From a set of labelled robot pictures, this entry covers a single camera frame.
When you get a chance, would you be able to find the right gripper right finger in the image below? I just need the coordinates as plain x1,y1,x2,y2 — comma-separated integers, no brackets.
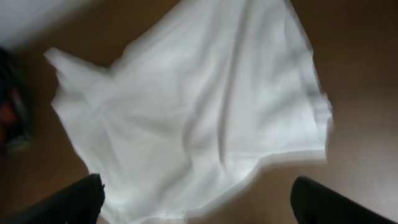
290,176,396,224

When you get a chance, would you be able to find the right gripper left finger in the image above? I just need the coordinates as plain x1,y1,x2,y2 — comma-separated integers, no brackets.
1,174,105,224

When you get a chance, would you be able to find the white t-shirt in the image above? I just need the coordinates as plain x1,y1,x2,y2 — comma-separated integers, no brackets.
45,0,331,223

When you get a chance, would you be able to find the black folded garment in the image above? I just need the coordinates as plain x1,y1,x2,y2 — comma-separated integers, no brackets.
1,48,32,155

